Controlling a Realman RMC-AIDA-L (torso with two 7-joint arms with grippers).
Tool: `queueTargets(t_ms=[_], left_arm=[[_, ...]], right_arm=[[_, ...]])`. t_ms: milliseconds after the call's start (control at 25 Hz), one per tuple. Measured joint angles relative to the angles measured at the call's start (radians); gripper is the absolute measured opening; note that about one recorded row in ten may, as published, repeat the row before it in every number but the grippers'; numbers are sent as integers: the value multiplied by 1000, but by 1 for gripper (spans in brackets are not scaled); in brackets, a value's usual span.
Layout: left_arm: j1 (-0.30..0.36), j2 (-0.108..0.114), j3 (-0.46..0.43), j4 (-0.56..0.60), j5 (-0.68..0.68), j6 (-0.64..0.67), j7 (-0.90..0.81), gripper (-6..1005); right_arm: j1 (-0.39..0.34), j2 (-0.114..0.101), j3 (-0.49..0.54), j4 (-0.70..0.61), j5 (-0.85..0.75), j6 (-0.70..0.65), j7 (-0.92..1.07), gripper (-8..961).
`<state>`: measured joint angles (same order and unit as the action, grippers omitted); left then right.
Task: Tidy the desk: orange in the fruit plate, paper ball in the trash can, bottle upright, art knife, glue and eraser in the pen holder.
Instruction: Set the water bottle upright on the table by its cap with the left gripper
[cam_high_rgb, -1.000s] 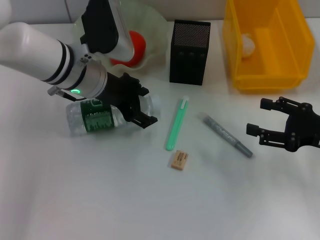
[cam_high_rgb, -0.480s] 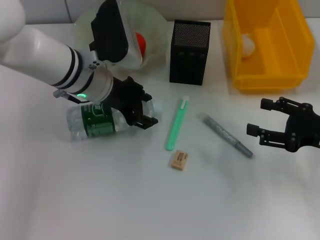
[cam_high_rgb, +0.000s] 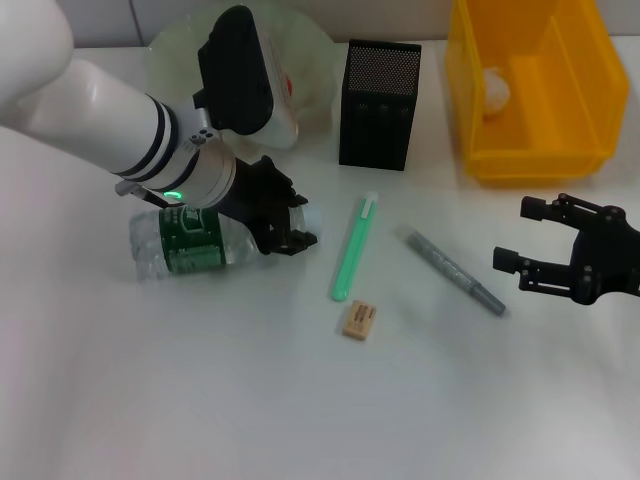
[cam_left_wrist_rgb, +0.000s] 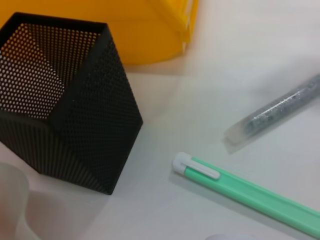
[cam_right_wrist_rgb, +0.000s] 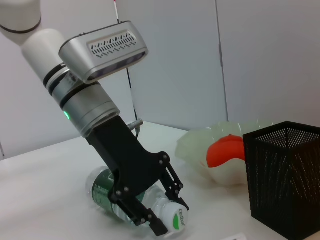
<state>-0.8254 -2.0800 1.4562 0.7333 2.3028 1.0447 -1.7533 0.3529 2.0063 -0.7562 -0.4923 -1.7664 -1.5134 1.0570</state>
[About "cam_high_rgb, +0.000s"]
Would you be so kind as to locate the grey marker pen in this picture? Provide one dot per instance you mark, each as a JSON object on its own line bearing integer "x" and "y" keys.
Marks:
{"x": 450, "y": 270}

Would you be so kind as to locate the white paper ball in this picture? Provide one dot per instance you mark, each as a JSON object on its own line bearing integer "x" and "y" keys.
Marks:
{"x": 496, "y": 92}

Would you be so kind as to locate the red apple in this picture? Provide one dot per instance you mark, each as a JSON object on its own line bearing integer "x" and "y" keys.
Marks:
{"x": 287, "y": 86}

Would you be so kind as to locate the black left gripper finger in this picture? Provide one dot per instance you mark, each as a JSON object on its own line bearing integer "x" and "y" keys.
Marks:
{"x": 295, "y": 201}
{"x": 290, "y": 241}

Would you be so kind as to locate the clear green-label water bottle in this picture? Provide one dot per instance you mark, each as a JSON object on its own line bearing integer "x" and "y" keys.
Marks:
{"x": 190, "y": 250}

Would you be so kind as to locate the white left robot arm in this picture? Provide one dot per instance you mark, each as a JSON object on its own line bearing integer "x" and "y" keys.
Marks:
{"x": 100, "y": 110}

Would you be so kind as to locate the translucent wavy fruit plate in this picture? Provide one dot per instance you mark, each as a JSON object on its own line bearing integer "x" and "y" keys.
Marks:
{"x": 312, "y": 60}

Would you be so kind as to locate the black mesh pen holder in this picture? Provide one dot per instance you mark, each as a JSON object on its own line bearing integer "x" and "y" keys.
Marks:
{"x": 375, "y": 135}

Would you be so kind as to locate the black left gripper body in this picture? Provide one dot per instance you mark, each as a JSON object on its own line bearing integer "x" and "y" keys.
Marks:
{"x": 255, "y": 195}

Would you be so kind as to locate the beige eraser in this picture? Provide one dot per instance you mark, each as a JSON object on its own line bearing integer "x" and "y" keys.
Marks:
{"x": 359, "y": 321}

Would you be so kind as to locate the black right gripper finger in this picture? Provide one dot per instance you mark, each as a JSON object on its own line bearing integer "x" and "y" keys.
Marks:
{"x": 532, "y": 207}
{"x": 505, "y": 259}

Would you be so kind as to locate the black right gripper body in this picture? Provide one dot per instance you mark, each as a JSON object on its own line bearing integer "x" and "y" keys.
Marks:
{"x": 612, "y": 260}

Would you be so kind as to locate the yellow plastic bin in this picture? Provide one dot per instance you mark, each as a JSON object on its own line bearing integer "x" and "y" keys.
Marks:
{"x": 550, "y": 100}

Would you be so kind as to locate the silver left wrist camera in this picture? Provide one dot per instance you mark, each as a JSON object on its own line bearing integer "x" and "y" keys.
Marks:
{"x": 235, "y": 75}

